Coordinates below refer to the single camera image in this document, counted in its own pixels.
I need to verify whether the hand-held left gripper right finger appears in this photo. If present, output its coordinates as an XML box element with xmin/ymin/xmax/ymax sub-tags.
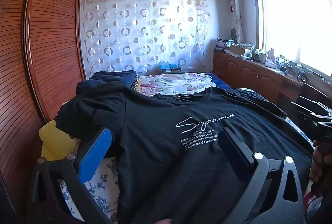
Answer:
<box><xmin>213</xmin><ymin>127</ymin><xmax>305</xmax><ymax>224</ymax></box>

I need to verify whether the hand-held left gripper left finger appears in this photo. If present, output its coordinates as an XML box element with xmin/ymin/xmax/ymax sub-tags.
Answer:
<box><xmin>26</xmin><ymin>127</ymin><xmax>112</xmax><ymax>224</ymax></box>

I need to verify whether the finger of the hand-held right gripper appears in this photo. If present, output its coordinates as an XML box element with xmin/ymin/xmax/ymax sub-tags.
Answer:
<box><xmin>297</xmin><ymin>95</ymin><xmax>332</xmax><ymax>117</ymax></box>
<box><xmin>290</xmin><ymin>101</ymin><xmax>315</xmax><ymax>117</ymax></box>

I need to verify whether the black printed t-shirt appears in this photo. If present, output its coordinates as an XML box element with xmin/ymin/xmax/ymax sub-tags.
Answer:
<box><xmin>56</xmin><ymin>86</ymin><xmax>313</xmax><ymax>224</ymax></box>

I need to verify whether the person's right hand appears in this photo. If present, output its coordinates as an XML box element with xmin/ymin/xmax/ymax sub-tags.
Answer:
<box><xmin>309</xmin><ymin>141</ymin><xmax>326</xmax><ymax>183</ymax></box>

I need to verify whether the black handheld device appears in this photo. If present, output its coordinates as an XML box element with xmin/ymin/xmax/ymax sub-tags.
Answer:
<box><xmin>284</xmin><ymin>61</ymin><xmax>296</xmax><ymax>76</ymax></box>
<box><xmin>296</xmin><ymin>67</ymin><xmax>308</xmax><ymax>86</ymax></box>

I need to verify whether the white blue floral bed sheet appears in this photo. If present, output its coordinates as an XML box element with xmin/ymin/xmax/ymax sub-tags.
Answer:
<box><xmin>60</xmin><ymin>116</ymin><xmax>315</xmax><ymax>224</ymax></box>

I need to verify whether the yellow plush toy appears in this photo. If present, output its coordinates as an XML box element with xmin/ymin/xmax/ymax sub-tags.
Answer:
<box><xmin>38</xmin><ymin>120</ymin><xmax>86</xmax><ymax>162</ymax></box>

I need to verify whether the pink and white item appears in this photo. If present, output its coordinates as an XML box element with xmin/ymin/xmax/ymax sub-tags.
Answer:
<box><xmin>266</xmin><ymin>48</ymin><xmax>277</xmax><ymax>67</ymax></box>

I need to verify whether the wooden cabinet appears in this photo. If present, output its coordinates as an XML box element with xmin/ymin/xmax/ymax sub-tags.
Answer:
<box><xmin>213</xmin><ymin>49</ymin><xmax>332</xmax><ymax>110</ymax></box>

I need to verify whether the navy blanket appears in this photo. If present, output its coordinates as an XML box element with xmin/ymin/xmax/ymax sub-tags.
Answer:
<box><xmin>207</xmin><ymin>73</ymin><xmax>232</xmax><ymax>89</ymax></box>

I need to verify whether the red blanket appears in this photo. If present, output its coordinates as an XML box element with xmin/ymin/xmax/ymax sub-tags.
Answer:
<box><xmin>303</xmin><ymin>185</ymin><xmax>319</xmax><ymax>217</ymax></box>

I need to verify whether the window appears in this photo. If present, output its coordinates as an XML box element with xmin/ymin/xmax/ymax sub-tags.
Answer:
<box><xmin>250</xmin><ymin>0</ymin><xmax>332</xmax><ymax>79</ymax></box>

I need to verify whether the cardboard box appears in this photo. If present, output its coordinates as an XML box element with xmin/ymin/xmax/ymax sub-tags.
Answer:
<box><xmin>229</xmin><ymin>44</ymin><xmax>253</xmax><ymax>57</ymax></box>

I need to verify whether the floral quilt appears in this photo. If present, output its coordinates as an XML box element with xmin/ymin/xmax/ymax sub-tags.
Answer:
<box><xmin>137</xmin><ymin>72</ymin><xmax>216</xmax><ymax>97</ymax></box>

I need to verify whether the pile of packets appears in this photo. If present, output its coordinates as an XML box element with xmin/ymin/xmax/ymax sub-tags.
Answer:
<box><xmin>215</xmin><ymin>38</ymin><xmax>231</xmax><ymax>52</ymax></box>

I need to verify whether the blue plastic bag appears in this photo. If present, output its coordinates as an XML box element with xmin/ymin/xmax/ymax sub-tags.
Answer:
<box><xmin>159</xmin><ymin>60</ymin><xmax>182</xmax><ymax>74</ymax></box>

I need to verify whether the white patterned window curtain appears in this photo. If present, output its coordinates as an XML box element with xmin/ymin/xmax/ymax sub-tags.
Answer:
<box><xmin>225</xmin><ymin>0</ymin><xmax>245</xmax><ymax>44</ymax></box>

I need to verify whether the sheer curtain with circles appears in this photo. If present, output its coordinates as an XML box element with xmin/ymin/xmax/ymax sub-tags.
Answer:
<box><xmin>80</xmin><ymin>0</ymin><xmax>210</xmax><ymax>76</ymax></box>

